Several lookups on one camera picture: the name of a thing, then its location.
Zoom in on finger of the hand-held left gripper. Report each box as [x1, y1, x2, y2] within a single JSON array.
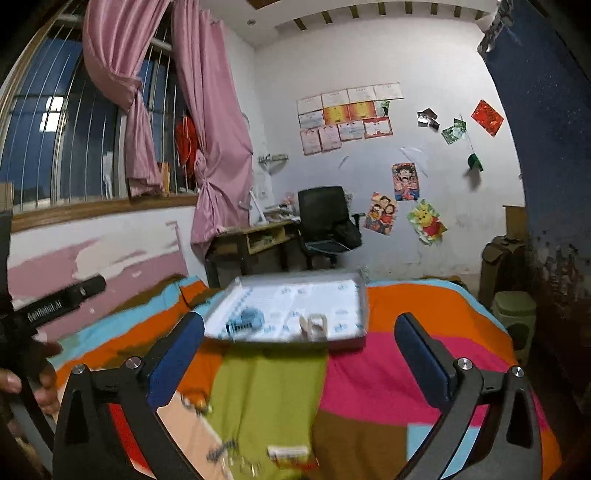
[[62, 275, 107, 311]]

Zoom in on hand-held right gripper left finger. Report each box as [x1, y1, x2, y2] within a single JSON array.
[[53, 311, 206, 480]]

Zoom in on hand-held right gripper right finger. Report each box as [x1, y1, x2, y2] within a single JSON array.
[[394, 312, 543, 480]]

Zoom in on gold bracelet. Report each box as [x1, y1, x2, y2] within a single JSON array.
[[182, 392, 213, 414]]

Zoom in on dark bracelet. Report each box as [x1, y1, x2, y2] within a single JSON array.
[[205, 438, 241, 464]]

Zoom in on shallow grey tray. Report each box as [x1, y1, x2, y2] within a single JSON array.
[[203, 270, 369, 354]]

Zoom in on person's left hand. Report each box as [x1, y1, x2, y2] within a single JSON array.
[[0, 340, 63, 418]]

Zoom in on colourful patchwork blanket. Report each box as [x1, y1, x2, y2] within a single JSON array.
[[46, 274, 564, 480]]

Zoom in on blue wrist watch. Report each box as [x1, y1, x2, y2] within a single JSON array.
[[225, 308, 266, 334]]

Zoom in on green plastic stool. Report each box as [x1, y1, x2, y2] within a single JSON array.
[[490, 291, 539, 365]]

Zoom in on white square bangle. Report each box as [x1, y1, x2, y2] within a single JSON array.
[[299, 313, 329, 341]]

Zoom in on brown bag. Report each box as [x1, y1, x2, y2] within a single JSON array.
[[478, 235, 527, 308]]

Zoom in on wooden desk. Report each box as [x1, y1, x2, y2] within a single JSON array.
[[205, 219, 305, 289]]

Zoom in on yellow bear poster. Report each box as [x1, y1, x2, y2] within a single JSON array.
[[407, 199, 448, 245]]

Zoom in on small red white box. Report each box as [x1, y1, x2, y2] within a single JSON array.
[[268, 445, 310, 467]]

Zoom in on barred window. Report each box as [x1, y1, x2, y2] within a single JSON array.
[[0, 0, 204, 232]]

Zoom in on cartoon family poster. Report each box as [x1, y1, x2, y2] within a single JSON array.
[[364, 192, 399, 236]]

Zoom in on knotted pink curtain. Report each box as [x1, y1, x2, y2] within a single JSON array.
[[82, 0, 174, 198]]

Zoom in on wooden cabinet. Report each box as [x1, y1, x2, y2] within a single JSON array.
[[502, 205, 528, 241]]

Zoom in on red hanging decoration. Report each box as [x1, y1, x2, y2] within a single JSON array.
[[175, 115, 200, 174]]

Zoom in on white desk lamp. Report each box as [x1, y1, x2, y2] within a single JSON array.
[[240, 189, 269, 227]]

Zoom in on anime character poster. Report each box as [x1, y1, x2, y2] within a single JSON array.
[[392, 161, 421, 201]]

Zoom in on black office chair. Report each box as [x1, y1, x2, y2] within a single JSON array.
[[297, 186, 365, 271]]

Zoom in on stack of papers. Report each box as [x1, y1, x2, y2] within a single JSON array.
[[263, 194, 301, 222]]

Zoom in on long pink curtain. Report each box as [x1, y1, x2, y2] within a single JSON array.
[[171, 0, 256, 259]]

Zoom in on red paper square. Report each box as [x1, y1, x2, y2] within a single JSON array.
[[471, 99, 505, 138]]

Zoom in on blue patterned curtain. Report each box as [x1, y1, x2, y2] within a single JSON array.
[[478, 0, 591, 416]]

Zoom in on green wall photo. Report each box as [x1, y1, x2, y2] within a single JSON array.
[[441, 117, 468, 145]]

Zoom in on dark wall photos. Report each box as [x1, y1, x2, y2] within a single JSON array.
[[417, 108, 441, 132]]

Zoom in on group of wall certificates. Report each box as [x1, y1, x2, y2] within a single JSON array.
[[297, 83, 404, 157]]

